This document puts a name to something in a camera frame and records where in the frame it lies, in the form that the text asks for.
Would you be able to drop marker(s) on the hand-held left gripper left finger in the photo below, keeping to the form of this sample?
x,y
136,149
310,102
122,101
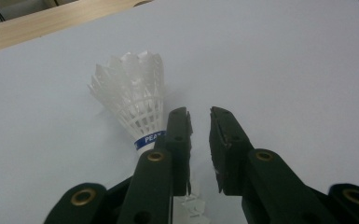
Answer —
x,y
155,186

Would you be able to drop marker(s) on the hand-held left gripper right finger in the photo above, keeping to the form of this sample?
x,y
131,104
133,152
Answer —
x,y
261,186

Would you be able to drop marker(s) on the white shuttlecock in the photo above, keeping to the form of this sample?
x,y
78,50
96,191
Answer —
x,y
192,205
130,93

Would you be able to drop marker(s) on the white table mat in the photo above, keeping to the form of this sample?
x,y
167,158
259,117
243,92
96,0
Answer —
x,y
292,77

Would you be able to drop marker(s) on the wooden table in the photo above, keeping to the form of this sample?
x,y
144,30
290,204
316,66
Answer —
x,y
43,28

